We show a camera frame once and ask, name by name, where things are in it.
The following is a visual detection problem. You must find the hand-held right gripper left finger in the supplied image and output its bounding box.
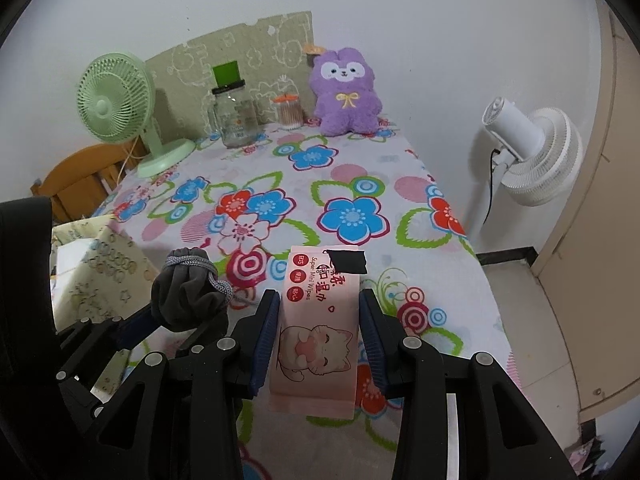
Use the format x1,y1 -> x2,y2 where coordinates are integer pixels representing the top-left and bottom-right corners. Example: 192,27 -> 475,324
90,290 -> 282,480

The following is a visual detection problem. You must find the yellow patterned fabric storage box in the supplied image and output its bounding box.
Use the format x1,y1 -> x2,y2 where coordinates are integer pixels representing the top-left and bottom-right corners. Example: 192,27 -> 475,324
50,214 -> 161,401

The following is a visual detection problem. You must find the cartoon wet wipes packet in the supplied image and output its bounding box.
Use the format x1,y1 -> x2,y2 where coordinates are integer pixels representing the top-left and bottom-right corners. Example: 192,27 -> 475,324
269,245 -> 368,418

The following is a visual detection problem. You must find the floral tablecloth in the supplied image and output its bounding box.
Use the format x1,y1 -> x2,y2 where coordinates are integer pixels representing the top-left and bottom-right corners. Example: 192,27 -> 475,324
95,117 -> 523,480

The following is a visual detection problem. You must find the green patterned board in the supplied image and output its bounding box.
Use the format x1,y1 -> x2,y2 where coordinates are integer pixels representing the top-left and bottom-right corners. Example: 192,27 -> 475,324
145,10 -> 315,141

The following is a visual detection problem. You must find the beige wooden door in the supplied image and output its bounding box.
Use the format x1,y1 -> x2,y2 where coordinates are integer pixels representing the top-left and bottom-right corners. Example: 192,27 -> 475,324
530,0 -> 640,421

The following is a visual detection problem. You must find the green desk fan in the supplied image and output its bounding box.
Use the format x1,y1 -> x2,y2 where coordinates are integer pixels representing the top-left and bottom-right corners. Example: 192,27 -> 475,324
76,51 -> 197,179

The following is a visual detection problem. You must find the black fan cable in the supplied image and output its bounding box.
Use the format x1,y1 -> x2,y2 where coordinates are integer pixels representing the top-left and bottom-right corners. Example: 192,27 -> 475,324
482,146 -> 502,226

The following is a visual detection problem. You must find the white floor fan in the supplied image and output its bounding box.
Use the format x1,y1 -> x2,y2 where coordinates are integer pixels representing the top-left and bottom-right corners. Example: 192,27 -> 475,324
465,96 -> 584,256

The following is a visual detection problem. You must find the purple plush bunny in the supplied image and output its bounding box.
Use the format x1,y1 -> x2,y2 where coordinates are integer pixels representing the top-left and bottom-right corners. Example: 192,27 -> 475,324
304,45 -> 383,137

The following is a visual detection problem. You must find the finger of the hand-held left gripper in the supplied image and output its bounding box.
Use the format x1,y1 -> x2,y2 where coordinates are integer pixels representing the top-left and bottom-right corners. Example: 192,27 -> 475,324
172,310 -> 228,358
55,307 -> 158,382

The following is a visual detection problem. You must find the glass jar with green lid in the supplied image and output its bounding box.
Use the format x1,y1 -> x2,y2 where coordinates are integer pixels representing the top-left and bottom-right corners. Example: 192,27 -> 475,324
206,60 -> 259,149

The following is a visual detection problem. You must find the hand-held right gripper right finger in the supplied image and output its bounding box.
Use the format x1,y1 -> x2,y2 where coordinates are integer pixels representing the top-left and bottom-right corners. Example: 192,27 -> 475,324
359,290 -> 576,480

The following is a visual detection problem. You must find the cotton swab container orange lid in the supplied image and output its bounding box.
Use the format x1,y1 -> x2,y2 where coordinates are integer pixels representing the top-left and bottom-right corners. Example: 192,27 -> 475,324
272,94 -> 304,131

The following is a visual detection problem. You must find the wooden bed headboard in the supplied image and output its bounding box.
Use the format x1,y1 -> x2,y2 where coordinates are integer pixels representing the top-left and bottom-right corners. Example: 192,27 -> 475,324
30,142 -> 151,223

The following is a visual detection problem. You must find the dark grey drawstring pouch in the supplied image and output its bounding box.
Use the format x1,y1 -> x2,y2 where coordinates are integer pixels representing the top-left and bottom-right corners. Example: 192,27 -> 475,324
151,246 -> 233,333

